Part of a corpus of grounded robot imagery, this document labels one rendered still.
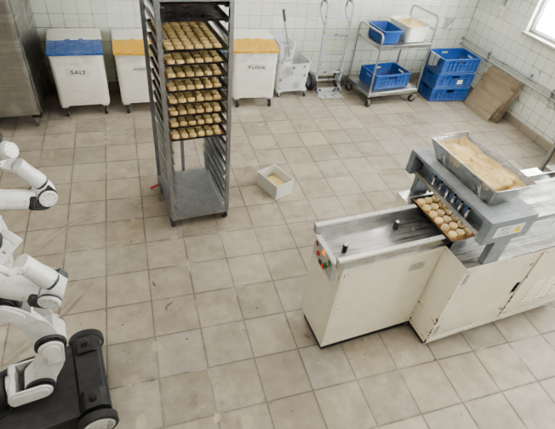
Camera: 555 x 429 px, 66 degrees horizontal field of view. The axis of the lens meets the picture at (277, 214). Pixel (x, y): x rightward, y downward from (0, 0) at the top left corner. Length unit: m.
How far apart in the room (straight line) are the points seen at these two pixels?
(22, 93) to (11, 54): 0.38
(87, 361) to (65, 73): 3.27
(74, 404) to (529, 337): 3.04
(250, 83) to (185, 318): 3.20
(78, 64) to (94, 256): 2.31
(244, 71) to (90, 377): 3.76
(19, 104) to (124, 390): 3.25
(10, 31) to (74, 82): 0.78
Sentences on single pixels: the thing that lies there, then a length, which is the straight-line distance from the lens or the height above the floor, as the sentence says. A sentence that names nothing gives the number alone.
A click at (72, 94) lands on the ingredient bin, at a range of 5.32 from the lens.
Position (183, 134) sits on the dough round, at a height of 0.88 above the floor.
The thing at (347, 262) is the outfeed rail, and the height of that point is 0.88.
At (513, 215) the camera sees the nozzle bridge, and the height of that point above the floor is 1.18.
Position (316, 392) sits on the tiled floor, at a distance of 2.89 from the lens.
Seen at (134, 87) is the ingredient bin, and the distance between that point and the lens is 5.26.
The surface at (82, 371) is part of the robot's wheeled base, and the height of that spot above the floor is 0.19.
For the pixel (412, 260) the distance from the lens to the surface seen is 2.65.
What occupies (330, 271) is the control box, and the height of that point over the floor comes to 0.77.
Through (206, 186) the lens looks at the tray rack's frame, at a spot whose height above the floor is 0.15.
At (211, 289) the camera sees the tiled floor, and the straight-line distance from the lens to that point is 3.27.
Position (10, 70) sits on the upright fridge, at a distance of 5.01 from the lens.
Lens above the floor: 2.54
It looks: 41 degrees down
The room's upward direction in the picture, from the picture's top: 7 degrees clockwise
